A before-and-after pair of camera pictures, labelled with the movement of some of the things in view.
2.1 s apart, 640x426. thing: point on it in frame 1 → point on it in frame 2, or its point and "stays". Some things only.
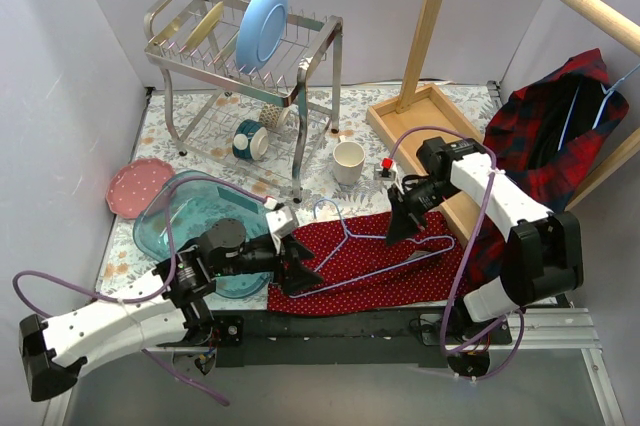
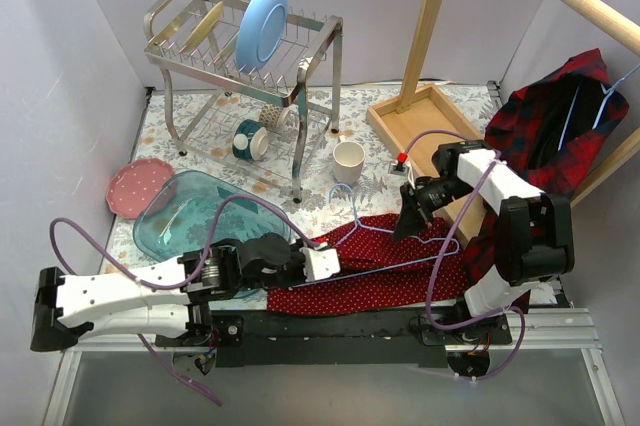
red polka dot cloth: (360, 270) stays
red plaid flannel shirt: (538, 137) stays
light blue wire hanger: (607, 94) stays
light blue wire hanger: (359, 236) → (357, 225)
